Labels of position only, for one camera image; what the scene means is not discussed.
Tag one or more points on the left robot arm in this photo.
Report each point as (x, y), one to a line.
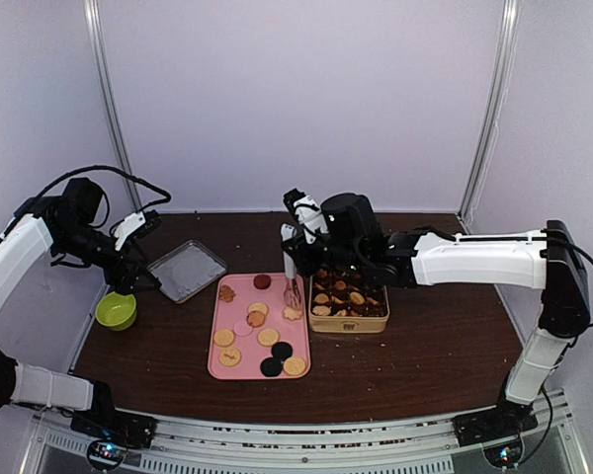
(57, 226)

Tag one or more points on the aluminium corner post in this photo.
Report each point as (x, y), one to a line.
(489, 127)
(95, 31)

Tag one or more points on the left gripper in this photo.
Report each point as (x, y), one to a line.
(122, 282)

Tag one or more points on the pink round cookie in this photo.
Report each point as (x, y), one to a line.
(242, 329)

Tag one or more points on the silver metal tin lid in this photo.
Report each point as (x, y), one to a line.
(187, 270)

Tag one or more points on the leaf shaped tan cookie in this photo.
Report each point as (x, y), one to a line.
(292, 314)

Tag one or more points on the pink tray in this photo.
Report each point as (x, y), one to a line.
(235, 358)

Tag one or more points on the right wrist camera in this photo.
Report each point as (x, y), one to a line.
(349, 216)

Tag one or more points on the aluminium corner post left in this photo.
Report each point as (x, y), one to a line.
(95, 31)

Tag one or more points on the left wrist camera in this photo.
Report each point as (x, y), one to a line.
(83, 197)

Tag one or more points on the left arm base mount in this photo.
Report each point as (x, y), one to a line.
(122, 428)

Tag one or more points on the green bowl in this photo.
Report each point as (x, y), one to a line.
(116, 312)

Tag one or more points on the aluminium corner post right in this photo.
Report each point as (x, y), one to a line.
(489, 127)

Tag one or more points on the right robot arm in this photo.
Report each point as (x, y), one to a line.
(545, 259)

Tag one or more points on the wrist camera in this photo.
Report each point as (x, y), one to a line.
(83, 197)
(349, 216)

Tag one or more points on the yellow round cookie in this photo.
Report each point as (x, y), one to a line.
(294, 366)

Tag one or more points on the gold cookie tin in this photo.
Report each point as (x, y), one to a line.
(344, 303)

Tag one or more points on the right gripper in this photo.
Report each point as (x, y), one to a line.
(306, 267)

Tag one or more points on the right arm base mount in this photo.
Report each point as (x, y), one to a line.
(492, 424)

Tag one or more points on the black sandwich cookie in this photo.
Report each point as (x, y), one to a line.
(282, 350)
(271, 367)

